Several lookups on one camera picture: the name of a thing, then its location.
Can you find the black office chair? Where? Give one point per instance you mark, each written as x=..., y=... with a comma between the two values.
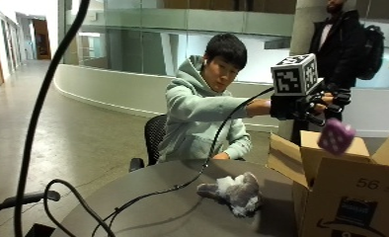
x=154, y=138

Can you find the white cube with black markers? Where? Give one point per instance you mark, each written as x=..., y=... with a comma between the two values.
x=294, y=77

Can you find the grey white plush toy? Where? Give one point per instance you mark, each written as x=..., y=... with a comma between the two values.
x=239, y=194

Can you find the black backpack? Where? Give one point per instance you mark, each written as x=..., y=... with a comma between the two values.
x=372, y=52

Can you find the person in pale green hoodie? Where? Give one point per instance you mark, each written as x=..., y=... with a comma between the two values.
x=195, y=112

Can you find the glass balustrade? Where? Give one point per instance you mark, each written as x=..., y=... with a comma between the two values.
x=176, y=36

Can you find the black armrest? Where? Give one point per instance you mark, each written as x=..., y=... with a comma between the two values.
x=15, y=200

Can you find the brown cardboard box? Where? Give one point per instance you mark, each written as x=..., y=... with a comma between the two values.
x=352, y=191

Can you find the purple soft dice toy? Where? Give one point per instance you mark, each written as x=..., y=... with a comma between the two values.
x=336, y=136

